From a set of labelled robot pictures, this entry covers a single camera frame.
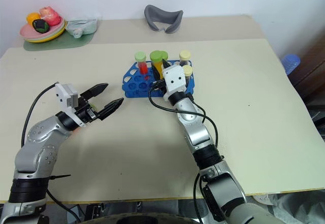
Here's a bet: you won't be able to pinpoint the grey headset face pad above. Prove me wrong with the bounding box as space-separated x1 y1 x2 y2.
143 4 184 35

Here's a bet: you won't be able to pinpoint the red test tube green cap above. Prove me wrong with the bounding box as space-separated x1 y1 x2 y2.
134 51 149 80

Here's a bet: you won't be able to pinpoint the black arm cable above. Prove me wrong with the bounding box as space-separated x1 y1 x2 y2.
147 79 219 222
21 82 78 220

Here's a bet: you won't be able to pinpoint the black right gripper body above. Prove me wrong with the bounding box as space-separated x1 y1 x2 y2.
153 72 166 91

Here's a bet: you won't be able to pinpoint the dark test tube cream cap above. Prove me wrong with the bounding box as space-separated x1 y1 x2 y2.
178 50 192 68
182 65 194 87

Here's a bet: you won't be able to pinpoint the blue stacked cups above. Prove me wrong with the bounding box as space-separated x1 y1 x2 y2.
280 53 302 76

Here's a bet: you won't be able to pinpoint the clear plastic bag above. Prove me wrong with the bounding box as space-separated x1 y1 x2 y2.
66 17 99 39

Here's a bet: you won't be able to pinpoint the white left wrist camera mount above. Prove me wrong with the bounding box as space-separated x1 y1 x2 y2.
54 82 86 127

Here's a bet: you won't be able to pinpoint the red apple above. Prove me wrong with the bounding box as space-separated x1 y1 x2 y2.
38 6 61 27

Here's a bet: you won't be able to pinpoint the yellow test tube green cap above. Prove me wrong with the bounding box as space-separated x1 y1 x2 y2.
149 50 165 80

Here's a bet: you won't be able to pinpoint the black zip tie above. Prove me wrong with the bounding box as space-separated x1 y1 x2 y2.
47 174 72 181

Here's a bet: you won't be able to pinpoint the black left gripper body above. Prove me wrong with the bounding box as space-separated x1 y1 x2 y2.
74 96 101 126

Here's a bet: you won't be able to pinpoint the yellow plate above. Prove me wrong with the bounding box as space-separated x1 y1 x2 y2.
23 20 68 44

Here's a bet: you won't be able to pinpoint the stack of colourful plates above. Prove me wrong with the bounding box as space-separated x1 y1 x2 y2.
19 18 66 41

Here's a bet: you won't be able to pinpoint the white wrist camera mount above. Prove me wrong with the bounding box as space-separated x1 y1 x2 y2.
161 65 188 102
54 82 86 127

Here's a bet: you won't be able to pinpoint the green place mat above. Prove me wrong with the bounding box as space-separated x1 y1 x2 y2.
23 18 101 52

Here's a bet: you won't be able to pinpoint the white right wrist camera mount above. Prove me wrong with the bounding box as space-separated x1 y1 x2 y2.
161 65 188 102

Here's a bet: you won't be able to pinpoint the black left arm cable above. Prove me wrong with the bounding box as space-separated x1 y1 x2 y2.
21 82 78 220

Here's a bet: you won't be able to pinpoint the blue test tube rack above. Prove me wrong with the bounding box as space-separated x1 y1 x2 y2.
122 59 196 99

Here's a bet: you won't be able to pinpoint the brown wooden furniture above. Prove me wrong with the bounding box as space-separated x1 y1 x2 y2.
288 22 325 104

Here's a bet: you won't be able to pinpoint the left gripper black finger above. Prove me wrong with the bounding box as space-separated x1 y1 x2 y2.
81 82 110 99
97 97 125 121

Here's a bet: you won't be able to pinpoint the black and green ball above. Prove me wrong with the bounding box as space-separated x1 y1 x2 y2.
31 18 49 34

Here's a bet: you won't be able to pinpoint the grey crumpled cover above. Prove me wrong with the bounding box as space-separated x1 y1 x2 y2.
252 189 325 224

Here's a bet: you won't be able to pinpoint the orange fruit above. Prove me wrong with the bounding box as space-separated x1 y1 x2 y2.
26 12 41 26

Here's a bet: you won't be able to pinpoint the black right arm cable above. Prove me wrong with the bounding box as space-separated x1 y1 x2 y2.
147 79 219 222

